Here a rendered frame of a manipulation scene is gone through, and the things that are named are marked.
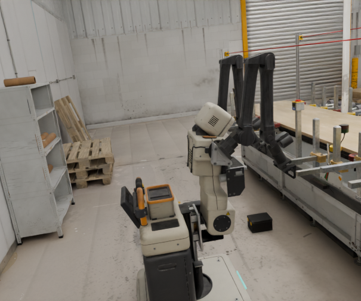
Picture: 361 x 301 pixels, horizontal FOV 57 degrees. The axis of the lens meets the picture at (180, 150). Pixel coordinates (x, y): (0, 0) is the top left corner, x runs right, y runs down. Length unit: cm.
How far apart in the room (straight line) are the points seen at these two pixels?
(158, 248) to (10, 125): 216
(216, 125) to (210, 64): 822
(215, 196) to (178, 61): 808
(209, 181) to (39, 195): 214
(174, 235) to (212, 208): 29
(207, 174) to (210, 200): 15
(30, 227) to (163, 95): 674
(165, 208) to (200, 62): 824
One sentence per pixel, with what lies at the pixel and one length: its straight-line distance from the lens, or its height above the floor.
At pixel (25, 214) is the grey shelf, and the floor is 32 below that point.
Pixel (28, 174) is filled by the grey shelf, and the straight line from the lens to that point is 356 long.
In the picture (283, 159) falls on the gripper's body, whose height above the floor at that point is 109.
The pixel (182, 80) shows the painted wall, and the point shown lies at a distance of 978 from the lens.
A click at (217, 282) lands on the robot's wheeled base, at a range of 225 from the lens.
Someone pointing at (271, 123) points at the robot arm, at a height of 129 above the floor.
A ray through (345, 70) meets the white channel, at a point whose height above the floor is 134.
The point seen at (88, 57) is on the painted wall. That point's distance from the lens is 969.
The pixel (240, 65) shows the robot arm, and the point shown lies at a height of 156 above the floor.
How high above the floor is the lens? 164
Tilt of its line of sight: 15 degrees down
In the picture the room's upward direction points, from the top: 6 degrees counter-clockwise
